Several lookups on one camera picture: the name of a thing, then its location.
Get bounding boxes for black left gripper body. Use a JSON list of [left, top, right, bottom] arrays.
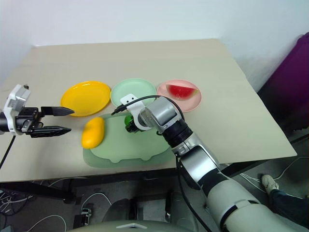
[[14, 107, 42, 134]]

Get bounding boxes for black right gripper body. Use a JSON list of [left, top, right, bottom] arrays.
[[125, 119, 143, 134]]

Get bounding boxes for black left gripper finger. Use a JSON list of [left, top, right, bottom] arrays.
[[29, 123, 72, 139], [40, 105, 76, 117]]

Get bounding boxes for red toy watermelon slice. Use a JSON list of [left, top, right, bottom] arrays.
[[165, 83, 200, 101]]

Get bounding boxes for yellow plate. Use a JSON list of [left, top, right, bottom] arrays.
[[60, 80, 112, 118]]

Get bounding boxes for pale green plate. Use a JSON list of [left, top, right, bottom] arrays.
[[110, 77, 157, 109]]

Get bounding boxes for pink plate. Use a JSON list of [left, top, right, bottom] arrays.
[[156, 79, 202, 113]]

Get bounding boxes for pale green silicone mat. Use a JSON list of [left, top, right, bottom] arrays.
[[83, 112, 178, 170]]

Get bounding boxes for yellow toy mango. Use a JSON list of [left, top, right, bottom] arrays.
[[81, 116, 105, 149]]

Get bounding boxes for grey robot chest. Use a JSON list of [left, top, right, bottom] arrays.
[[68, 218, 201, 232]]

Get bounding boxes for white sneaker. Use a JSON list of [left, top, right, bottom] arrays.
[[261, 174, 280, 194]]

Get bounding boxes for dark bulky case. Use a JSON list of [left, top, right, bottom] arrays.
[[256, 33, 309, 133]]

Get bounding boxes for person leg in jeans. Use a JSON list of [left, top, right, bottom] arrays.
[[268, 188, 309, 228]]

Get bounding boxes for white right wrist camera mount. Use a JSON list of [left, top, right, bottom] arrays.
[[120, 93, 155, 131]]

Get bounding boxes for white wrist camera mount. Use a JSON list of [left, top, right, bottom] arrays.
[[4, 84, 32, 136], [120, 93, 155, 131]]

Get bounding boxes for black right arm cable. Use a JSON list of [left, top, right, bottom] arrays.
[[111, 95, 214, 232]]

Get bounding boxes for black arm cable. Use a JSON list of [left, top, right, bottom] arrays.
[[0, 134, 15, 170], [111, 95, 214, 232]]

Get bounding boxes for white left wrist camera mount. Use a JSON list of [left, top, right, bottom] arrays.
[[4, 84, 32, 136]]

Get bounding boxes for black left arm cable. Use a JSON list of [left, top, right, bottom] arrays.
[[0, 134, 15, 170]]

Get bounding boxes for black table frame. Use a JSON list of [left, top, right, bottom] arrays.
[[0, 136, 309, 203]]

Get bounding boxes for white floor cable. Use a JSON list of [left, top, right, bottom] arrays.
[[240, 156, 309, 192], [79, 191, 114, 218], [35, 216, 66, 232]]

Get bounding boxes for black metal post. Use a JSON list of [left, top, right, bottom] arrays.
[[165, 190, 175, 222]]

